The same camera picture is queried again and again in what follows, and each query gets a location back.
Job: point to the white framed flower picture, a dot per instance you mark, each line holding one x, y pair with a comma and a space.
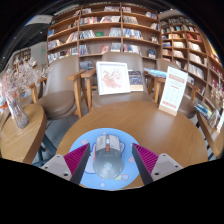
112, 77

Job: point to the wide wooden bookshelf unit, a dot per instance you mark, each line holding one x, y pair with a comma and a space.
103, 33

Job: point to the glass vase with beige flowers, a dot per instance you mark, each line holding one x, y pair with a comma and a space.
217, 115

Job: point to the round light blue mouse pad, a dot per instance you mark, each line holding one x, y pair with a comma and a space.
130, 170

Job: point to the round wooden side table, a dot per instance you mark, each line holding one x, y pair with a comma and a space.
213, 140
20, 143

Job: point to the dark covered book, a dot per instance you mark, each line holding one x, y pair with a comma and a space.
136, 80

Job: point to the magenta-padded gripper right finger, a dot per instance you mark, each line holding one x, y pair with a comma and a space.
165, 165

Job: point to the grey and orange computer mouse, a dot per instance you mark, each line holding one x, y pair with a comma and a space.
108, 160

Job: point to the white sign on wooden base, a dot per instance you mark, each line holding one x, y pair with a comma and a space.
173, 88

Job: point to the distant small bookshelf unit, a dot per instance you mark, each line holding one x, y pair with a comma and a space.
22, 56

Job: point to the teal books pile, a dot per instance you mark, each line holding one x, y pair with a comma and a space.
155, 72

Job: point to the glass vase with pink flowers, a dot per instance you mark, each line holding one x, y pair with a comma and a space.
18, 115

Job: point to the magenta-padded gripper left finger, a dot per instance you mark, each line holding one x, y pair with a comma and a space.
58, 165

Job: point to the curved wooden bookshelf unit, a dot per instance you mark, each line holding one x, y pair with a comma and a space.
193, 46

